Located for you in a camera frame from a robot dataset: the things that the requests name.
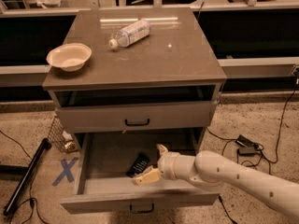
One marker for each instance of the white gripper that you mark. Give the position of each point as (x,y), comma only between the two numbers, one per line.
(168,164)

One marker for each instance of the dark rxbar blueberry bar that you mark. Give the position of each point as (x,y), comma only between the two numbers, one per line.
(140,164)

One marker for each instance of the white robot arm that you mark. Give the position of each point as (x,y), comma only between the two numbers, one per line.
(209,170)

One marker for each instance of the open grey middle drawer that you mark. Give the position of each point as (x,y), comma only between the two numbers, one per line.
(102,183)

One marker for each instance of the grey drawer cabinet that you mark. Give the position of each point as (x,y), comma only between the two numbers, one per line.
(173,64)

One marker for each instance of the closed grey top drawer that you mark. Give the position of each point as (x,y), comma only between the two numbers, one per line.
(111,118)

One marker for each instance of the black power adapter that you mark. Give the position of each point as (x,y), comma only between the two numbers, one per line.
(247,147)

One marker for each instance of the blue tape cross mark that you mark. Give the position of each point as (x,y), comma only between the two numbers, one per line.
(66,172)

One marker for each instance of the black bar left floor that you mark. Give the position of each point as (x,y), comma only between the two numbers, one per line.
(12,203)

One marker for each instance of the clear plastic water bottle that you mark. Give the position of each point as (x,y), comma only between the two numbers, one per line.
(130,34)

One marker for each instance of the white paper bowl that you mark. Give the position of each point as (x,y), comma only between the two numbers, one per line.
(69,57)

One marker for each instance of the wire mesh waste basket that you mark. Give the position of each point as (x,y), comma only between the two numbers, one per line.
(60,138)

